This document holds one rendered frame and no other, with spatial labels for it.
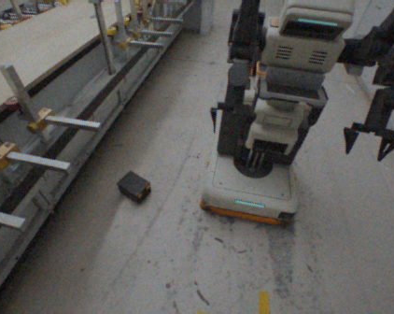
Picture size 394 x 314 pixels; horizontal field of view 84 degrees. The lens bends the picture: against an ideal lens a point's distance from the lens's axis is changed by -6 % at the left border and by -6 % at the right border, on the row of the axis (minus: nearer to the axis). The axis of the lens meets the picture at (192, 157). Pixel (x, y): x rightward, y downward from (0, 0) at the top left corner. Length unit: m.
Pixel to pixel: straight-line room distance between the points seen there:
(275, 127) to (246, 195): 0.53
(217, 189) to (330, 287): 0.91
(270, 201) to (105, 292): 1.12
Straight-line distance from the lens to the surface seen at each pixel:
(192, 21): 4.84
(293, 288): 1.65
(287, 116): 1.12
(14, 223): 0.88
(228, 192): 1.49
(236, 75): 0.64
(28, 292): 1.76
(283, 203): 1.54
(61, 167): 0.97
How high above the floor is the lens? 1.48
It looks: 47 degrees down
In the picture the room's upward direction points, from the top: 3 degrees clockwise
